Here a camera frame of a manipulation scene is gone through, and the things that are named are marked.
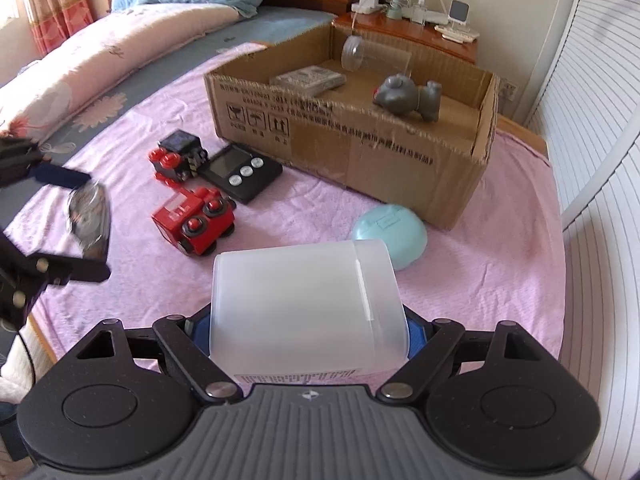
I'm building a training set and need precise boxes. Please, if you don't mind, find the white router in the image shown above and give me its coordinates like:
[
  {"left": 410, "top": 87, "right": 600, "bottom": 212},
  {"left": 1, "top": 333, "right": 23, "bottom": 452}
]
[{"left": 409, "top": 0, "right": 452, "bottom": 27}]

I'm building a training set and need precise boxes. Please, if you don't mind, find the teal round case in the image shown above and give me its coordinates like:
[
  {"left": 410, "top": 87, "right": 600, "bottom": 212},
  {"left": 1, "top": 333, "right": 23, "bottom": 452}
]
[{"left": 351, "top": 203, "right": 429, "bottom": 272}]

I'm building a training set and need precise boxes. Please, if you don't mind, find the patterned curtain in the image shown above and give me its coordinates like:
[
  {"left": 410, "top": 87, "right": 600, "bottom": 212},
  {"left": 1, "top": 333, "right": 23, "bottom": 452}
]
[{"left": 15, "top": 0, "right": 124, "bottom": 57}]

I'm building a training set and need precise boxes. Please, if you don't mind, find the pink floral quilt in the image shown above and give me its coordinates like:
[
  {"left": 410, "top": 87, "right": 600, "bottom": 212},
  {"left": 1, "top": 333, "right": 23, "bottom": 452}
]
[{"left": 0, "top": 2, "right": 259, "bottom": 135}]

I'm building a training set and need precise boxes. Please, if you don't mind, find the small white barcode box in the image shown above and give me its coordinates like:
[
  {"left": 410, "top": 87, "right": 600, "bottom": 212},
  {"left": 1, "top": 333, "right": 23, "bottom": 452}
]
[{"left": 270, "top": 66, "right": 348, "bottom": 94}]

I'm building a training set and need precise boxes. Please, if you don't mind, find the brown cardboard box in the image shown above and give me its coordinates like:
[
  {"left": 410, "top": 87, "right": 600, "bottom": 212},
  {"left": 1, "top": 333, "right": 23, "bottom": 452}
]
[{"left": 202, "top": 24, "right": 501, "bottom": 232}]

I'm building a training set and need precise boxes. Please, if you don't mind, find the black digital timer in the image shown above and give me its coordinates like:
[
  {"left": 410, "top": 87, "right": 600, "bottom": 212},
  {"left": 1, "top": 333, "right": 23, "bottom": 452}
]
[{"left": 199, "top": 144, "right": 284, "bottom": 206}]

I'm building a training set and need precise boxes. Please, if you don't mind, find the wooden nightstand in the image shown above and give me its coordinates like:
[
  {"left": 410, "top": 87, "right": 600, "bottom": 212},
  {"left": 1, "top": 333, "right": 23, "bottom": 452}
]
[{"left": 332, "top": 10, "right": 479, "bottom": 67}]

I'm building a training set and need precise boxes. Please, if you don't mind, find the pink towel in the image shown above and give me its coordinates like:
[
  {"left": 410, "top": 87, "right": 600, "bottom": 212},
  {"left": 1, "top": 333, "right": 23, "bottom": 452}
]
[{"left": 10, "top": 42, "right": 567, "bottom": 377}]

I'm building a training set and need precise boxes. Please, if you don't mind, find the blue-grey floral bedsheet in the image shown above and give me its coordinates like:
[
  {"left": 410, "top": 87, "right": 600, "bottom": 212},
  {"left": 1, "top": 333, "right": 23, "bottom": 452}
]
[{"left": 37, "top": 5, "right": 342, "bottom": 162}]

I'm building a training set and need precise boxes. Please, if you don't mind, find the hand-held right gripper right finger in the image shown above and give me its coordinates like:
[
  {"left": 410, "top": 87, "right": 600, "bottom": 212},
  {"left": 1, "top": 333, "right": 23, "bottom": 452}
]
[{"left": 375, "top": 310, "right": 560, "bottom": 407}]

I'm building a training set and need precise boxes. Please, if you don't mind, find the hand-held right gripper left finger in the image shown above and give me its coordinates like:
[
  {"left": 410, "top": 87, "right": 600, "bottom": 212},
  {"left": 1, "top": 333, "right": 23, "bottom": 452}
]
[{"left": 75, "top": 313, "right": 245, "bottom": 407}]

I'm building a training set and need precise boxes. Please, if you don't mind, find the white camera on stand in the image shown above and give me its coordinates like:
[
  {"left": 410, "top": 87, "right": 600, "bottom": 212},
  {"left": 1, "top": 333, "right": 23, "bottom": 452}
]
[{"left": 434, "top": 0, "right": 481, "bottom": 44}]

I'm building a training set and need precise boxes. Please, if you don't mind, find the wooden bed frame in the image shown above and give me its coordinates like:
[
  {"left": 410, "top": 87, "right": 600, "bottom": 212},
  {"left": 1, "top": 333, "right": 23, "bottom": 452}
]
[{"left": 494, "top": 114, "right": 550, "bottom": 162}]

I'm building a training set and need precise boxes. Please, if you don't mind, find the white plastic bottle green label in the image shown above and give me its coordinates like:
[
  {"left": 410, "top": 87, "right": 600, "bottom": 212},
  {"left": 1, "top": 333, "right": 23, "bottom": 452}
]
[{"left": 211, "top": 240, "right": 411, "bottom": 377}]

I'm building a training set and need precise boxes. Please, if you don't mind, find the clear plastic cup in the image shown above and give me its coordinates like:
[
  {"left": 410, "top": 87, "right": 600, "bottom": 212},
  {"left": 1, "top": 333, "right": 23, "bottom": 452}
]
[{"left": 340, "top": 36, "right": 414, "bottom": 77}]

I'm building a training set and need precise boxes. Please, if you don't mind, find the grey toy figure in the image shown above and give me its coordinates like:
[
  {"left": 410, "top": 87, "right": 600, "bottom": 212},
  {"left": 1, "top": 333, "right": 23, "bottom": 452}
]
[{"left": 372, "top": 74, "right": 444, "bottom": 122}]

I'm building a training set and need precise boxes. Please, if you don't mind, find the red toy train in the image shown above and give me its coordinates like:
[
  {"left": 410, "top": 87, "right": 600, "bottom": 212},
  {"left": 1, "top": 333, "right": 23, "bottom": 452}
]
[{"left": 151, "top": 186, "right": 237, "bottom": 257}]

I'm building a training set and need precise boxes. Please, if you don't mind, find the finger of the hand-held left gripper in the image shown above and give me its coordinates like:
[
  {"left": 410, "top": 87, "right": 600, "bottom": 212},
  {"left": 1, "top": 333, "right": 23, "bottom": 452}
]
[
  {"left": 0, "top": 135, "right": 94, "bottom": 192},
  {"left": 0, "top": 232, "right": 112, "bottom": 328}
]

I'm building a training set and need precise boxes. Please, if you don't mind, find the white louvered closet door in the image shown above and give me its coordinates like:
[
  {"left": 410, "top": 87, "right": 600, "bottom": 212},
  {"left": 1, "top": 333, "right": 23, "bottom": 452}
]
[
  {"left": 557, "top": 130, "right": 640, "bottom": 480},
  {"left": 522, "top": 0, "right": 640, "bottom": 231}
]

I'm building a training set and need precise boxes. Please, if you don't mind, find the black toy train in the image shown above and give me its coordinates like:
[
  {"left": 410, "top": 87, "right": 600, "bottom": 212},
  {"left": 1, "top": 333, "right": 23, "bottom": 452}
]
[{"left": 147, "top": 130, "right": 210, "bottom": 184}]

